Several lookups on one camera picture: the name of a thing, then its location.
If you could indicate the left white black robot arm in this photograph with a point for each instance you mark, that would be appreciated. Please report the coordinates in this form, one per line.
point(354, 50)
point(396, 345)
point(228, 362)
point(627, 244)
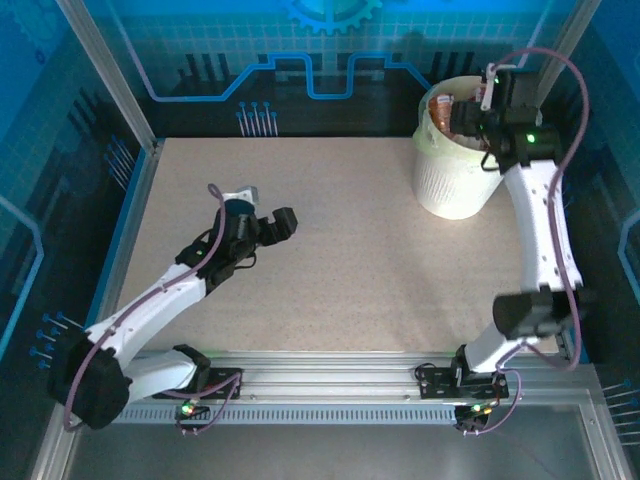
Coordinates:
point(150, 310)

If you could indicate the aluminium side rail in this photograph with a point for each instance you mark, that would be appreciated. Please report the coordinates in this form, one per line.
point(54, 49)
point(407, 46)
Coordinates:
point(135, 210)

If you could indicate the white lined trash bin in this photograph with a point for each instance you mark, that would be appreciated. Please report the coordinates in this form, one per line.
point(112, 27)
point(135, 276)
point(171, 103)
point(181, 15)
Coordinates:
point(435, 142)

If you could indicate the small LED controller board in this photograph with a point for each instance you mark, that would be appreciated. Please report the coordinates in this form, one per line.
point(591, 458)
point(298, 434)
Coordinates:
point(472, 410)
point(189, 407)

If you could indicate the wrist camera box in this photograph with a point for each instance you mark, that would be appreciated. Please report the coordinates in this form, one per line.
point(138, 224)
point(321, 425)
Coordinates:
point(490, 92)
point(246, 194)

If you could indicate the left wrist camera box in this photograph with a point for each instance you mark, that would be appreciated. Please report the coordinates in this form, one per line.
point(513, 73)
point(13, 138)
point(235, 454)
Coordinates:
point(246, 194)

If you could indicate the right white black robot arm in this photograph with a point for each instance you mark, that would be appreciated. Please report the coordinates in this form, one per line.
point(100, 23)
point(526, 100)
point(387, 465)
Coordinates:
point(545, 225)

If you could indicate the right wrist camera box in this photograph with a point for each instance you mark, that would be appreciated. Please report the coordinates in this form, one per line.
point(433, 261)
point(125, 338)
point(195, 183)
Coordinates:
point(490, 92)

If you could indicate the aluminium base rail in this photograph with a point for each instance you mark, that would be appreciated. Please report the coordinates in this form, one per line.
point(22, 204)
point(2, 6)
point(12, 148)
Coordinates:
point(325, 375)

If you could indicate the aluminium frame post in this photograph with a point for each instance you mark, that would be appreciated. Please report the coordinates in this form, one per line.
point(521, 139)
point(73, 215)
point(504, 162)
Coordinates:
point(107, 75)
point(570, 30)

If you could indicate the grey metal panel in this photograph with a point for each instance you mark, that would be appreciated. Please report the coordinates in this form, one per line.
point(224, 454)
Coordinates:
point(325, 455)

